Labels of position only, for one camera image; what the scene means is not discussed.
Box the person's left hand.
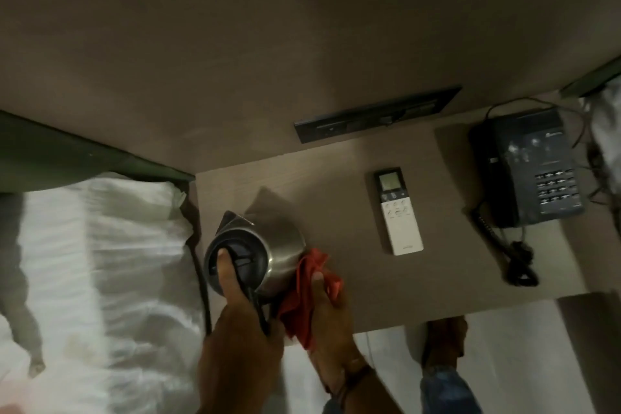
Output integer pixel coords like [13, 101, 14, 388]
[196, 250, 288, 380]

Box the person's right hand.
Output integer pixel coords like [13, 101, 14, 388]
[310, 272, 372, 378]

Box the red cleaning cloth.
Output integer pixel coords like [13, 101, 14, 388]
[276, 248, 346, 351]

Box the stainless steel electric kettle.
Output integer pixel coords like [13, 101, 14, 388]
[203, 186, 309, 334]

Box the person's left forearm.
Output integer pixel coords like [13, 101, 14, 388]
[194, 377, 287, 414]

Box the person's right forearm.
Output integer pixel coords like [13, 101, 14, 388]
[335, 372, 404, 414]

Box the dark wrist band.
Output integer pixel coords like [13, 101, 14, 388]
[334, 363, 378, 406]

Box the white remote control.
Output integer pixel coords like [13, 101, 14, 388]
[373, 167, 425, 257]

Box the white bed sheet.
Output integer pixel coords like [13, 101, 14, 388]
[580, 88, 621, 237]
[0, 172, 210, 414]

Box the person's foot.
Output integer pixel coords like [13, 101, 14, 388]
[421, 316, 469, 372]

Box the blue jeans leg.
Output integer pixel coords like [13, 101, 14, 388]
[419, 364, 484, 414]

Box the green padded headboard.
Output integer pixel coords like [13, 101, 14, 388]
[559, 57, 621, 99]
[0, 110, 196, 194]

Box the black desk telephone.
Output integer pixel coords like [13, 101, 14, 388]
[468, 107, 586, 230]

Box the black kettle power cord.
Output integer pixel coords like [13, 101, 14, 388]
[186, 195, 214, 338]

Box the black wall socket panel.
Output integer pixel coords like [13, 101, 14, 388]
[293, 85, 463, 145]

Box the black coiled telephone cord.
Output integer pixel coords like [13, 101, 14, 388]
[472, 199, 540, 289]

